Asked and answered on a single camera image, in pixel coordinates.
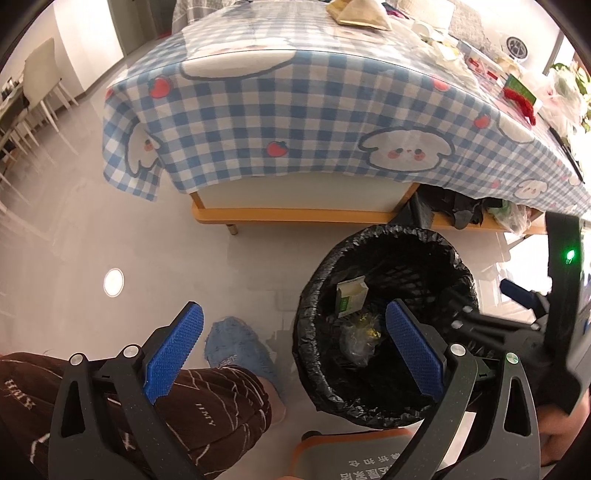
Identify person's leg in brown pants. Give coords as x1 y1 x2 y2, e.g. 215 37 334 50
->
0 352 287 480

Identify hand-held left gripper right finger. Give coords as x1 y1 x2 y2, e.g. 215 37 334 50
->
385 299 541 480

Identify small green white box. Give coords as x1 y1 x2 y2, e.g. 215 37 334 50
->
335 275 369 319

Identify red knitted cloth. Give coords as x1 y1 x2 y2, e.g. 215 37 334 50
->
501 88 539 125

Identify greenish plastic bag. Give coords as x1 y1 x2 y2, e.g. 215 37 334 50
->
487 198 536 234

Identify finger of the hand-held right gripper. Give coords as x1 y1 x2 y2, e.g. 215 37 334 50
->
499 279 551 324
451 299 541 365

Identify white table with wooden frame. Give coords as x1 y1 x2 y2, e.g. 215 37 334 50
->
190 168 548 236

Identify small white fan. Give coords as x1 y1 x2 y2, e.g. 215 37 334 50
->
501 34 532 61

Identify clear plastic bag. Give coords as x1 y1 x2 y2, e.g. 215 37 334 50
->
531 69 591 139

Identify black strip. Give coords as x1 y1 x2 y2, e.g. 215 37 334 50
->
547 124 585 181

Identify blue fuzzy slipper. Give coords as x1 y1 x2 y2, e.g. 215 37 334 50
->
203 316 287 402

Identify beige cloth pouch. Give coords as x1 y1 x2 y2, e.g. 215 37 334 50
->
325 0 393 31

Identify green potted plant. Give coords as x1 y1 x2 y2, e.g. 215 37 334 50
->
549 62 591 97

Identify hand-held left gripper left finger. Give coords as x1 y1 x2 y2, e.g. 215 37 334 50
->
48 302 206 480

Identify crumpled clear plastic wrapper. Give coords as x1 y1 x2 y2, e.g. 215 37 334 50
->
339 311 384 367

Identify black bagged trash bin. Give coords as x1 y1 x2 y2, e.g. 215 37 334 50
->
293 224 481 430

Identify pile of dark clothes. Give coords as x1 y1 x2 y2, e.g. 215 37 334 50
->
406 185 504 232

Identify blue checkered cartoon tablecloth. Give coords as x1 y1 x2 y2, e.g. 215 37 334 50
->
102 0 591 217

